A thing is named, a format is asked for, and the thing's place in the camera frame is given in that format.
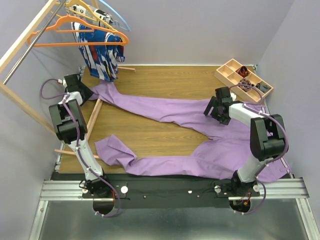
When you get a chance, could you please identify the purple trousers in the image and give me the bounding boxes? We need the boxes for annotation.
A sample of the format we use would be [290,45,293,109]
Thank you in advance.
[89,82,292,185]

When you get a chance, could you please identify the orange plastic hanger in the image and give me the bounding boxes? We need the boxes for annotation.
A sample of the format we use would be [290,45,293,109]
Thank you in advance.
[27,14,129,48]

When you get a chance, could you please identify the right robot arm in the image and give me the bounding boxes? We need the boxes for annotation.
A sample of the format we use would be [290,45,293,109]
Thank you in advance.
[203,87,289,196]

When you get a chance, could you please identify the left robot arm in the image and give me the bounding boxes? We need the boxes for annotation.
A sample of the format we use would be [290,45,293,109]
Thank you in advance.
[48,74,112,198]

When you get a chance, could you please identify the light blue hanger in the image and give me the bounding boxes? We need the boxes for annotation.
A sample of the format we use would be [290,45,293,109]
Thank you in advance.
[99,0,132,32]

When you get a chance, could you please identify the yellow orange hanger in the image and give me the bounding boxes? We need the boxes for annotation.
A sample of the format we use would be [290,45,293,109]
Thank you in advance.
[57,0,129,45]

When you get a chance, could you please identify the blue white patterned garment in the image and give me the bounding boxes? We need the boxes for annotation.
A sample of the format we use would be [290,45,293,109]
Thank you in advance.
[70,21,126,83]

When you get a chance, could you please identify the patterned rolled item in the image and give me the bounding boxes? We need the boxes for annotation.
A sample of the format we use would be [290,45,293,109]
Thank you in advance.
[237,78,255,92]

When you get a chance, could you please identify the wooden compartment tray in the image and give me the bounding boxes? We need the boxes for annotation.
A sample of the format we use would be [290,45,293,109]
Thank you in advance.
[214,58,274,104]

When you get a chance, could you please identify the red black rolled item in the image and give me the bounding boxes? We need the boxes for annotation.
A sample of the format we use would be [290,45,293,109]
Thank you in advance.
[236,66,250,78]

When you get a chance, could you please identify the grey rolled item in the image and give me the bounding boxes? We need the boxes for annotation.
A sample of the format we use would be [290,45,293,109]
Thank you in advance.
[255,83,271,94]

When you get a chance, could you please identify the metal hanging rod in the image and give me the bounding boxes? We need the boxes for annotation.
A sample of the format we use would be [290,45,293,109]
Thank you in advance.
[0,0,66,85]

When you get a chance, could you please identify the black white printed garment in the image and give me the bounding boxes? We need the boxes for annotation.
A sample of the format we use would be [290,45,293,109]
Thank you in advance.
[64,0,116,31]

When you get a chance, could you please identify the wooden clothes rack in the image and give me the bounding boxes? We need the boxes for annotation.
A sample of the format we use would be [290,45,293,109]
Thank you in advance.
[0,0,137,160]

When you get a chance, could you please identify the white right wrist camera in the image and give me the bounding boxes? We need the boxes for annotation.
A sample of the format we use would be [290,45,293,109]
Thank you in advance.
[230,92,237,102]

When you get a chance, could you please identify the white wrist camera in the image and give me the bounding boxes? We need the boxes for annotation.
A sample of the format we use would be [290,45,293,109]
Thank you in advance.
[61,78,68,92]
[230,92,237,102]

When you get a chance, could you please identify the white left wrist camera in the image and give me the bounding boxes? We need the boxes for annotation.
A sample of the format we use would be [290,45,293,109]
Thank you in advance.
[61,78,68,92]

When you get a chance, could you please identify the black mounting base plate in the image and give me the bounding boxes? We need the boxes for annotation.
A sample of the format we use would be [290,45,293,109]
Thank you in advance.
[51,172,261,210]

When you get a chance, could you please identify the aluminium rail frame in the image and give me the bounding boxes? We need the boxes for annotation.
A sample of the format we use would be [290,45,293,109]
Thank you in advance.
[27,64,320,240]

